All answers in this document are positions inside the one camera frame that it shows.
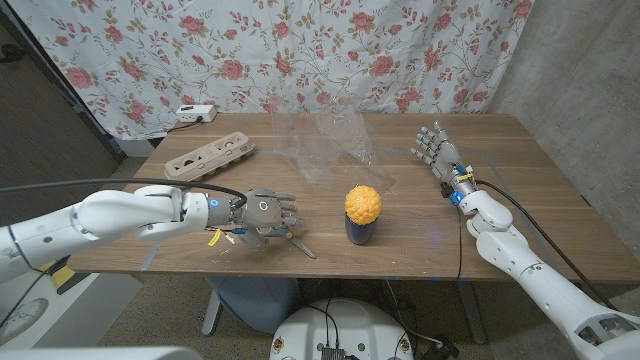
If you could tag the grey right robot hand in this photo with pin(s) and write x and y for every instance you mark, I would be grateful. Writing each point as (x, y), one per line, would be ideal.
(445, 152)

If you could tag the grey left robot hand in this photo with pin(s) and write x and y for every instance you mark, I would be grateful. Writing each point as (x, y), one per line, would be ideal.
(262, 207)

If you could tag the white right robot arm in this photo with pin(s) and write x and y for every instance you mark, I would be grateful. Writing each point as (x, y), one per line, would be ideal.
(540, 275)

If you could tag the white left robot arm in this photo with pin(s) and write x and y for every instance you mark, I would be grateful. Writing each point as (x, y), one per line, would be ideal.
(110, 217)

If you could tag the transparent cling film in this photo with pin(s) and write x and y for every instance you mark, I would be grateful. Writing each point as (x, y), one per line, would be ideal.
(325, 145)

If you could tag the beige egg carton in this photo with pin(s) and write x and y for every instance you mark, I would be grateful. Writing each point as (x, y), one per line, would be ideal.
(210, 156)

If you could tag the blue grey stool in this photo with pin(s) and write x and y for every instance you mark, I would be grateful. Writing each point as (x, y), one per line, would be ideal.
(255, 302)

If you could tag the bumpy orange ball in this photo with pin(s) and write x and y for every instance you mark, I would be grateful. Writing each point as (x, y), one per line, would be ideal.
(363, 202)

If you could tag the dark cup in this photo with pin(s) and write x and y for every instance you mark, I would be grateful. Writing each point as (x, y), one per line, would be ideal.
(359, 234)

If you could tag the white power strip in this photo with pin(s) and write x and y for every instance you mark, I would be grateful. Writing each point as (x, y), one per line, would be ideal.
(195, 113)

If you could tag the white table leg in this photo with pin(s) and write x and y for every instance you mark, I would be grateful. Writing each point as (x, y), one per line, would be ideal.
(211, 312)

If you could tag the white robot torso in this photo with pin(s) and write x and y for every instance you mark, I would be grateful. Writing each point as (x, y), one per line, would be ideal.
(345, 330)

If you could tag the grey table leg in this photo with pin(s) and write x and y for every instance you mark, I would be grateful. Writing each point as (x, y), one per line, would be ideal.
(471, 310)

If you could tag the floral rose curtain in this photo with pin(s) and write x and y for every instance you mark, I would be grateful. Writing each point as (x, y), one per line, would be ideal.
(300, 45)

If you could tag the white floor platform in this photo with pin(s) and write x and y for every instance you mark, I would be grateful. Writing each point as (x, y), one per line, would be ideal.
(100, 310)

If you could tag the yellow black foot pedal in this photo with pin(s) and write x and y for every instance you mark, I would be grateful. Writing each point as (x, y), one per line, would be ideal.
(67, 277)

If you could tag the white robot body rim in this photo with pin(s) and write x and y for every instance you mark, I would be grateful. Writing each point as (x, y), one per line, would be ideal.
(100, 354)

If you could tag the white sneaker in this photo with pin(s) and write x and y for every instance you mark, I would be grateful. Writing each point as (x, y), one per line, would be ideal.
(22, 320)

